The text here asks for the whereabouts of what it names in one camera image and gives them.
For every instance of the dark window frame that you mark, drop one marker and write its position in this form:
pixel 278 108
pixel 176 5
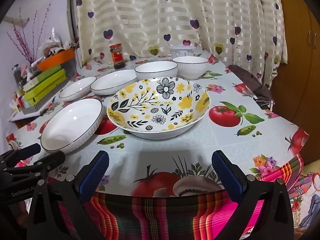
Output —
pixel 72 17

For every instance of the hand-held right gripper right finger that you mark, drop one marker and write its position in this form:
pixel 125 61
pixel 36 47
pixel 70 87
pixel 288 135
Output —
pixel 227 177

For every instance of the dark green and white box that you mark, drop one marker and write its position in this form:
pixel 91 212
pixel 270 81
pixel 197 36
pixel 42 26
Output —
pixel 50 69

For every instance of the vegetable-print tablecloth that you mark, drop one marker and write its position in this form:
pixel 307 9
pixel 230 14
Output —
pixel 225 140

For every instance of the cream heart-print curtain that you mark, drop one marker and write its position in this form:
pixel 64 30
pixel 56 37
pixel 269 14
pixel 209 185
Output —
pixel 175 17

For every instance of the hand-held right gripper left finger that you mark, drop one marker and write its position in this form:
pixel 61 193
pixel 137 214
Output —
pixel 93 177

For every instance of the wooden cabinet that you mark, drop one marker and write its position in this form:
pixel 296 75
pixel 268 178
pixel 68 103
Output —
pixel 300 55

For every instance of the white black-rimmed plate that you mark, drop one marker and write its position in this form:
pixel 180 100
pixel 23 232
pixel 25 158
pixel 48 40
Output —
pixel 76 87
pixel 112 81
pixel 70 125

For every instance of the brown chair back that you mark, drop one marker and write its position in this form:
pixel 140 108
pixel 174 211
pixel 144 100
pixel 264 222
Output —
pixel 250 80

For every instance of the pink decorative branches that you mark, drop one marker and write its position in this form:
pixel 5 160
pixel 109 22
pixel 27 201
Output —
pixel 22 45

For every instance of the metal binder clip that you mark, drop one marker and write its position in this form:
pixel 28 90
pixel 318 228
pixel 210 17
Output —
pixel 268 102

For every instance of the lime green box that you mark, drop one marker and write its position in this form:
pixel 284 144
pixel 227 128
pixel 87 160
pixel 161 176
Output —
pixel 50 78
pixel 47 91

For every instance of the pile of packets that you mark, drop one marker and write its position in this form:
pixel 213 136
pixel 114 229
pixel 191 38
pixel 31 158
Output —
pixel 53 42

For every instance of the pink plaid cloth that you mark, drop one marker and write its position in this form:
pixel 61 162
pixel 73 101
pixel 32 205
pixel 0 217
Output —
pixel 162 217

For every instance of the white ribbed bowl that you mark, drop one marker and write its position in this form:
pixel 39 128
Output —
pixel 190 70
pixel 155 73

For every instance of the orange box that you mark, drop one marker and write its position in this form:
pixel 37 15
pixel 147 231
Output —
pixel 57 58

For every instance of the yellow floral deep plate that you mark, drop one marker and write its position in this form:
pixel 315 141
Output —
pixel 160 105

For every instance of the printed fabric cushion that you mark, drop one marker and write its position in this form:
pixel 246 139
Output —
pixel 310 200

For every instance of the white plastic tub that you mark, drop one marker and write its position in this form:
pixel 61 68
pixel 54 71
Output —
pixel 182 51

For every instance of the black-white striped box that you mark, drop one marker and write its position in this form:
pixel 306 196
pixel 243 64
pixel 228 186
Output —
pixel 32 110

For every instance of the red-label sauce jar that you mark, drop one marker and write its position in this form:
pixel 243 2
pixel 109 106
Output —
pixel 117 55

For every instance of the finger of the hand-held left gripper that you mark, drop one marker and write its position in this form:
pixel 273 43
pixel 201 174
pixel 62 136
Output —
pixel 31 149
pixel 51 159

